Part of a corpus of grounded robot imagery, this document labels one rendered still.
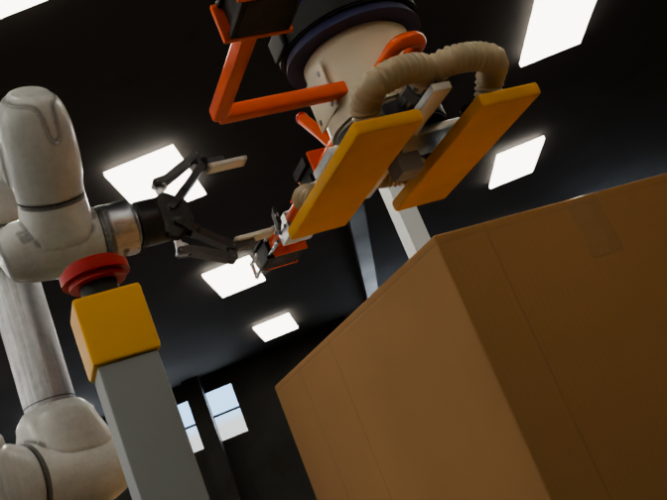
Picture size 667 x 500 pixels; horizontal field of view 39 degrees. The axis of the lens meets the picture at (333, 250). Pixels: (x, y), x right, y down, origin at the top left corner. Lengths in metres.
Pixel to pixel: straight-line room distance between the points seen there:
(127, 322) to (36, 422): 0.93
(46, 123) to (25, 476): 0.65
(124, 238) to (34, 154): 0.19
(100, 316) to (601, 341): 0.52
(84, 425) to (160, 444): 0.94
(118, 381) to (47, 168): 0.57
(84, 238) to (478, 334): 0.70
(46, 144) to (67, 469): 0.65
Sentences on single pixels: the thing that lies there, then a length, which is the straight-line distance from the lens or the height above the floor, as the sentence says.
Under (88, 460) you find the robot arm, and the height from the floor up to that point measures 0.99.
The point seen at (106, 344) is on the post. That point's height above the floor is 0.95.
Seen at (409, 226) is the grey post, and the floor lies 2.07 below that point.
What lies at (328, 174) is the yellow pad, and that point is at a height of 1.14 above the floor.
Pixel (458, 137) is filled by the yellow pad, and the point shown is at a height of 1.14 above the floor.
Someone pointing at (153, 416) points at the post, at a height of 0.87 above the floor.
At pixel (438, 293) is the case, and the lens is 1.01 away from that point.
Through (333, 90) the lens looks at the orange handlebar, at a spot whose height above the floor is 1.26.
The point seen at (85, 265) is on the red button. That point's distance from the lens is 0.95.
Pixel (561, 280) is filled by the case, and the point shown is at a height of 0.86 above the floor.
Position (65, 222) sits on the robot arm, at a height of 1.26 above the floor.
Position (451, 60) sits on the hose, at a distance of 1.27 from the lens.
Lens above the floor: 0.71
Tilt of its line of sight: 15 degrees up
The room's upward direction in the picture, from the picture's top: 22 degrees counter-clockwise
